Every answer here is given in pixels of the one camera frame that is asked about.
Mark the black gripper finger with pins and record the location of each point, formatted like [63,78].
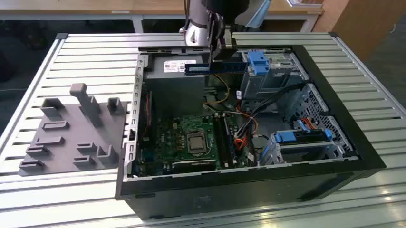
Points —
[230,39]
[215,31]

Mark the blue RAM stick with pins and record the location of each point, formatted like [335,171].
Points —
[231,147]
[198,69]

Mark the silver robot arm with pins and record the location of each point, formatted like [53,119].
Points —
[196,21]

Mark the empty blue disk carrier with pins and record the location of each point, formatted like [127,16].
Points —
[258,63]

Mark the silver drive cage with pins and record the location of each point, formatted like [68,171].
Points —
[270,83]

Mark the grey power supply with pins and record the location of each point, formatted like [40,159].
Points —
[173,90]

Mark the green motherboard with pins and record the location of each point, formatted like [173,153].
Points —
[190,123]

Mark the white framed wooden desk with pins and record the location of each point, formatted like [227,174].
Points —
[95,9]

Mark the metal CPU socket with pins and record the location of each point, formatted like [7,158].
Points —
[187,133]

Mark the brown wooden cabinet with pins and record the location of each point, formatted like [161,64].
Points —
[364,23]

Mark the blue carrier with disk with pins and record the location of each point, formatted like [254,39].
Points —
[284,137]

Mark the silver CPU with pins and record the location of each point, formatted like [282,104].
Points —
[195,143]

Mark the black graphics card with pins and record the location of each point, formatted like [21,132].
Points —
[194,164]

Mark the black open PC case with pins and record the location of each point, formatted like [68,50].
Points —
[222,194]

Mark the grey parts rack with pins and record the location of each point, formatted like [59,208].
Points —
[69,147]

